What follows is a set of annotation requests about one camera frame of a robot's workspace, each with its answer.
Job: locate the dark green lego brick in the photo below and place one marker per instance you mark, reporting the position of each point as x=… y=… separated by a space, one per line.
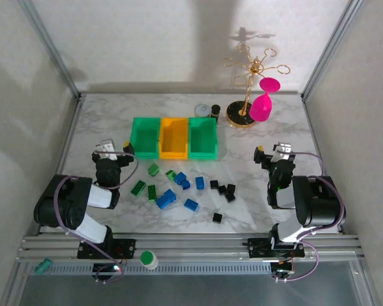
x=152 y=192
x=138 y=188

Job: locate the large blue lego brick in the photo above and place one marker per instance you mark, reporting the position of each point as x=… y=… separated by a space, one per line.
x=166 y=199

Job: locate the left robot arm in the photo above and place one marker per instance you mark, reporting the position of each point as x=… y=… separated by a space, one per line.
x=64 y=207

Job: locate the green plastic bin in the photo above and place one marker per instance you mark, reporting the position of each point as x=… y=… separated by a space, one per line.
x=202 y=138
x=143 y=137

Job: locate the gold glass rack stand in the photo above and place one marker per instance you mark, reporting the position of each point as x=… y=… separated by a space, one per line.
x=241 y=116

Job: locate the pink plastic wine glass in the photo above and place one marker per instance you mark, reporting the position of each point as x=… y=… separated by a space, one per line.
x=261 y=108

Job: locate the yellow plastic bin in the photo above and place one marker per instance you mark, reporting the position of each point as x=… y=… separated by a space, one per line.
x=174 y=138

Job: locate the small black bottle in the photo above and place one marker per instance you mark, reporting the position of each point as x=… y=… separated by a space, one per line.
x=215 y=111

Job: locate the small black control board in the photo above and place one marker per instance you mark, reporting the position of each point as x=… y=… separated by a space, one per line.
x=106 y=269
x=282 y=269

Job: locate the white bottle green cap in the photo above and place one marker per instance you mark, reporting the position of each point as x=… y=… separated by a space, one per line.
x=149 y=259

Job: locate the green plug connector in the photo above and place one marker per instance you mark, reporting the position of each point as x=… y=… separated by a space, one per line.
x=42 y=266

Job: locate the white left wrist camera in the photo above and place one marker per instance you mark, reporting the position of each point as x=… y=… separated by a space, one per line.
x=106 y=149

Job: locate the aluminium table side rail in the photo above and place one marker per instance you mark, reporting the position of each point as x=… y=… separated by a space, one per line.
x=63 y=159
x=316 y=140

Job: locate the aluminium rail beam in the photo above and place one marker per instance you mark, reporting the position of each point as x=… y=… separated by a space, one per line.
x=194 y=247

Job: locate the aluminium frame post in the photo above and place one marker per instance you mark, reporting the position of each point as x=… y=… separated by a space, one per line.
x=53 y=51
x=330 y=48

